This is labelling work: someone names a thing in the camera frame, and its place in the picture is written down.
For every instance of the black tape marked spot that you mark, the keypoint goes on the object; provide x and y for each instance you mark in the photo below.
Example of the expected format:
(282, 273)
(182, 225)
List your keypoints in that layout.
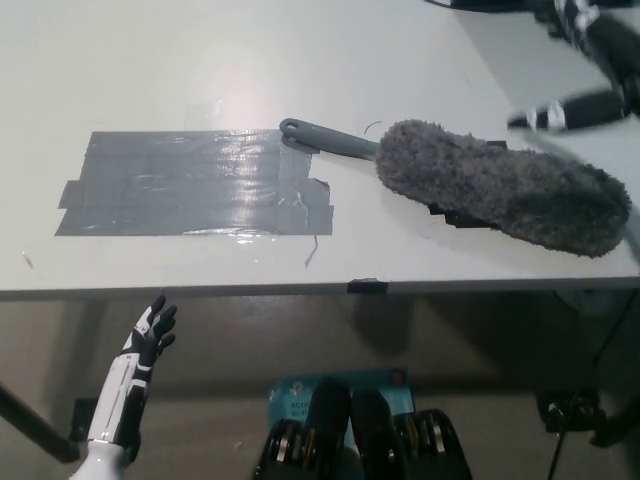
(465, 220)

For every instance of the grey fluffy duster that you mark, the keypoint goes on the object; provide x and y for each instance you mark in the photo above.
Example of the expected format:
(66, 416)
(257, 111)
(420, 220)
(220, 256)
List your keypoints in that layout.
(500, 190)

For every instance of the robot right hand white black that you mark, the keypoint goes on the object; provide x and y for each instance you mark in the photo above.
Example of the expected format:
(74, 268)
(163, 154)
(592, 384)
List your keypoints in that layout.
(610, 35)

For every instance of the black device on desk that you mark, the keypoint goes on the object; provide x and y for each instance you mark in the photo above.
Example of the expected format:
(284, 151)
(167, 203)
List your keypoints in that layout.
(500, 4)

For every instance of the grey duct tape patch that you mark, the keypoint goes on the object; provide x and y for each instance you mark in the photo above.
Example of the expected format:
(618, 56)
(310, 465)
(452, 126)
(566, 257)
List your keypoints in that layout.
(200, 185)

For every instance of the small black tape piece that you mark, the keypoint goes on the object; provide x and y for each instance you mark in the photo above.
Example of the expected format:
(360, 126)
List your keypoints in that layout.
(366, 287)

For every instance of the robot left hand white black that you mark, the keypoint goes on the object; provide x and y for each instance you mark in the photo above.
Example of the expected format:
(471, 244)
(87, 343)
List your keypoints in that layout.
(125, 390)

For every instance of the black table leg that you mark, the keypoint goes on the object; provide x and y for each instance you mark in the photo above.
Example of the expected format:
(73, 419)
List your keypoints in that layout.
(35, 430)

